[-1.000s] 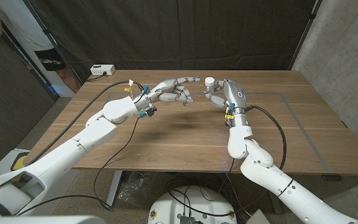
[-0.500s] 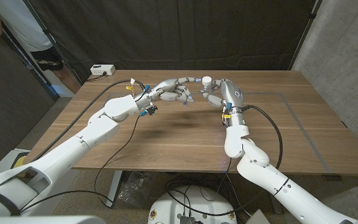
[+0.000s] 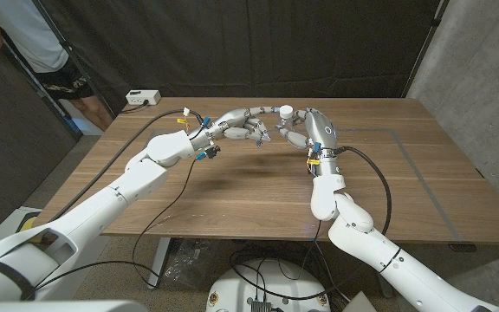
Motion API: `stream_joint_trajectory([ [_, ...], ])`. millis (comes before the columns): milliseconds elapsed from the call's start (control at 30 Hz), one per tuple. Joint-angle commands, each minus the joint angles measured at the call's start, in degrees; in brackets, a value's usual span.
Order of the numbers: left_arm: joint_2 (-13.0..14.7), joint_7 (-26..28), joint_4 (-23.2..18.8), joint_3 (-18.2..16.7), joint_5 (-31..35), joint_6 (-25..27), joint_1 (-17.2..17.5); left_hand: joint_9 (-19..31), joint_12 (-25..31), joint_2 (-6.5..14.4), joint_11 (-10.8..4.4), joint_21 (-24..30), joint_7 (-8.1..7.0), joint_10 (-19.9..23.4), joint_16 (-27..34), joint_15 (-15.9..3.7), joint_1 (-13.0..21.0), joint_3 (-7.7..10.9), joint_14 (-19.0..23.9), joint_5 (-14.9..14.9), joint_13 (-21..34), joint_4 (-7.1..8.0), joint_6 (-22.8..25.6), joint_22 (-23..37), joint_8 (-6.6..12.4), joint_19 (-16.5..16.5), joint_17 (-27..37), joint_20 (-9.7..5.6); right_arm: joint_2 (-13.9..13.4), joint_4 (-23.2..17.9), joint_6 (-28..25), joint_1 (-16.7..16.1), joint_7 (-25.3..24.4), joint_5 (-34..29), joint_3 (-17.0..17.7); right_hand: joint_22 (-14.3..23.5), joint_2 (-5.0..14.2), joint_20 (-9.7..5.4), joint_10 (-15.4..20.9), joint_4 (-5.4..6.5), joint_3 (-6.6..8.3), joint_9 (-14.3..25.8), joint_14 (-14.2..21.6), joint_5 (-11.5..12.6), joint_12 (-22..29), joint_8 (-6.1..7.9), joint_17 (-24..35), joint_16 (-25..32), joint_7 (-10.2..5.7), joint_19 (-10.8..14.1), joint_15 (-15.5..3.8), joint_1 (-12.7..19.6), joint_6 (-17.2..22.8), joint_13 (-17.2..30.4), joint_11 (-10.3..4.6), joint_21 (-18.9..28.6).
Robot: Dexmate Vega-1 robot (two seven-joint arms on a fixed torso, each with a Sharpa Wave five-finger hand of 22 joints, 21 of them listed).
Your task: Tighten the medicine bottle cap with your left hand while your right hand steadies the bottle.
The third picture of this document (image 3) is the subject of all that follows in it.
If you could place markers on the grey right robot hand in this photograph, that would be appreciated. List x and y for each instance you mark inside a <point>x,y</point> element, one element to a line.
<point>321,130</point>

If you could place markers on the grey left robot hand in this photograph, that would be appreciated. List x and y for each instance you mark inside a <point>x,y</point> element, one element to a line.
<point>232,123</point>

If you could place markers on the clear medicine bottle white cap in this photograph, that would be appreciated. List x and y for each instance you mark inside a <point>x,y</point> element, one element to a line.
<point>286,112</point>

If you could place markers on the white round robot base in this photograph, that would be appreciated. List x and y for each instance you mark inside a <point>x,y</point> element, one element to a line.
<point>232,290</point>

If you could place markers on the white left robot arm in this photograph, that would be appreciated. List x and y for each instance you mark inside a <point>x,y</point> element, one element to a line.
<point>102,208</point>

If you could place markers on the white power strip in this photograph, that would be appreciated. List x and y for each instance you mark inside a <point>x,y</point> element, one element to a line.
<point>143,97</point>

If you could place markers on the clear plastic bag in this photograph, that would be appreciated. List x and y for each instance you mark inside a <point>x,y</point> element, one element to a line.
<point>189,264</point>

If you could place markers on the white table leg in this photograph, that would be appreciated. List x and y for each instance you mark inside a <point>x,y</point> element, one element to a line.
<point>158,260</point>

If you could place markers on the black backdrop stand pole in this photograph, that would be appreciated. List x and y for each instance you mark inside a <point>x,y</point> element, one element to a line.
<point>437,20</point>
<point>65,44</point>

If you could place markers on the white flat panel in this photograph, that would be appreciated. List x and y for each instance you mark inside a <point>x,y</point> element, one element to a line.
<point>360,304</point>

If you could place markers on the person in light shirt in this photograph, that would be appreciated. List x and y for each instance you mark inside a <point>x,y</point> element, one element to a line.
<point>33,30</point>

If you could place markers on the white yellow floor device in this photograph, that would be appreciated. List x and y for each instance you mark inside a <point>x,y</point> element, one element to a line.
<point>15,221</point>

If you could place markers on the black left wrist camera module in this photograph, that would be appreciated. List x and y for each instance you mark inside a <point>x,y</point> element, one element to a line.
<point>211,151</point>

